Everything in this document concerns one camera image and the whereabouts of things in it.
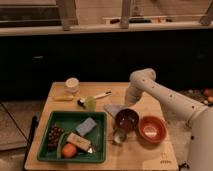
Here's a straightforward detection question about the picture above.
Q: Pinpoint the dark purple bowl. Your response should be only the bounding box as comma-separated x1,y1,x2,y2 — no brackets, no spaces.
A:
115,109,139,133

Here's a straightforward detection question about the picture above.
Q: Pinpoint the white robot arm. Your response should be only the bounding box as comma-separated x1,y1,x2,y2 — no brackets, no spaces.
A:
125,68,213,171

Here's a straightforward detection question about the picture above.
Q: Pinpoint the blue folded towel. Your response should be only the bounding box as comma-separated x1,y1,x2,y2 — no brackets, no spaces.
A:
104,104,123,118

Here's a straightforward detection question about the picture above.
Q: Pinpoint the small metal cup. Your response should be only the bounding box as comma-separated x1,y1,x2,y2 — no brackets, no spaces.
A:
113,129,127,145

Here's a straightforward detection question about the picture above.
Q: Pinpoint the small black bottle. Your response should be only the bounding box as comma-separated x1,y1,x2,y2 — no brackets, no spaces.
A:
77,99,85,107

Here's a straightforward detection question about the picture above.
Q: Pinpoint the white round jar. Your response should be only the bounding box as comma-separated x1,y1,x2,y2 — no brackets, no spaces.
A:
65,78,79,93

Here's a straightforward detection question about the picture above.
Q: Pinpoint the blue sponge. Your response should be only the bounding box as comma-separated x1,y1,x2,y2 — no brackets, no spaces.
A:
76,117,97,137

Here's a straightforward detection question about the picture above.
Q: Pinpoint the yellow banana-like stick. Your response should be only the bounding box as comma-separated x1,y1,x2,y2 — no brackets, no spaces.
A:
53,95,74,101

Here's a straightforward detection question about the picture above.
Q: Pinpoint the tan wooden block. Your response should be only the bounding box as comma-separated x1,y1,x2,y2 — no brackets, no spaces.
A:
67,133,91,151

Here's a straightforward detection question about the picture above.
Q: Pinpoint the orange bowl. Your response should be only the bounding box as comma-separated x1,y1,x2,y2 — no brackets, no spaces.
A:
138,116,167,144

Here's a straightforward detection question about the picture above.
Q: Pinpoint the wooden table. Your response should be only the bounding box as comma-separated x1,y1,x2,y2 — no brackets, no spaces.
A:
25,82,178,171

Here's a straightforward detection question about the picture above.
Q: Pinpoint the green plastic tray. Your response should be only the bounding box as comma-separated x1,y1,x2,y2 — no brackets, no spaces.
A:
37,111,107,163

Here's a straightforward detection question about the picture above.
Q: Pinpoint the bunch of dark grapes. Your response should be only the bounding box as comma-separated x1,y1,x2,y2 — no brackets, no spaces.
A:
47,126,64,150

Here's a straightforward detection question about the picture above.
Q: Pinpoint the orange fruit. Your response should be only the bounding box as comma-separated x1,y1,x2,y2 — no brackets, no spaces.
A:
61,143,77,158

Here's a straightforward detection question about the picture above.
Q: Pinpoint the cream handled brush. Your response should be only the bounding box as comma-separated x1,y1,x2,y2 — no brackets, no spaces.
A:
93,91,112,99

